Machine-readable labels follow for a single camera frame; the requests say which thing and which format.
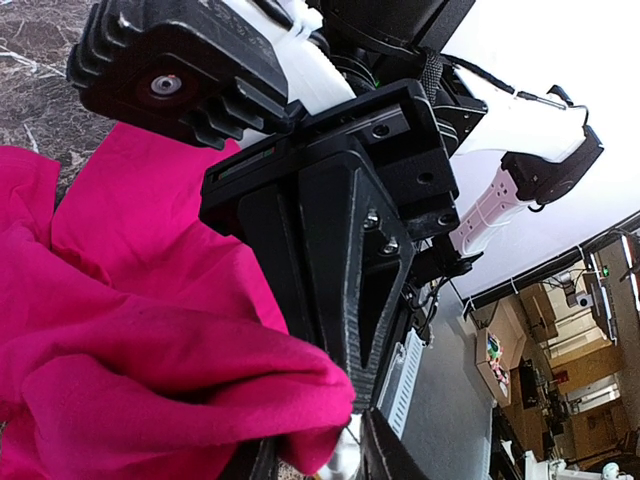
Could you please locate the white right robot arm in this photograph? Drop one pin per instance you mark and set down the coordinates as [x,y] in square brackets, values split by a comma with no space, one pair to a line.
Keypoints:
[507,149]

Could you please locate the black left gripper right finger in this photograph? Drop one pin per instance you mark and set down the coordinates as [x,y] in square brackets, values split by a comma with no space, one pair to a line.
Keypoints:
[382,454]

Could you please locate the magenta t-shirt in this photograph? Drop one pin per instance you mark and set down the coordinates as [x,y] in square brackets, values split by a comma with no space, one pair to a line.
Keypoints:
[136,343]

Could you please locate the cardboard box with items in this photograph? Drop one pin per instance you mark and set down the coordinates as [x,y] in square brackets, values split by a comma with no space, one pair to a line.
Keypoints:
[492,359]

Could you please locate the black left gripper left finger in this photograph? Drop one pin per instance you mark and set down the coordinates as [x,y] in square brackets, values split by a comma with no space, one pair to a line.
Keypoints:
[264,463]

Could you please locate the white slotted cable duct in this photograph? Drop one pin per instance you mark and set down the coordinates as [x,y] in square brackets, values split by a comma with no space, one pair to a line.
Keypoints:
[399,383]

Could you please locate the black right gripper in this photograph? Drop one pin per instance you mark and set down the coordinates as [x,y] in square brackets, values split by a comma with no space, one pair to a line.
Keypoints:
[333,211]

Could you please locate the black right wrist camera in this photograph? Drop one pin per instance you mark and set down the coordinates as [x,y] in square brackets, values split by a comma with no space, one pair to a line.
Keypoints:
[193,71]

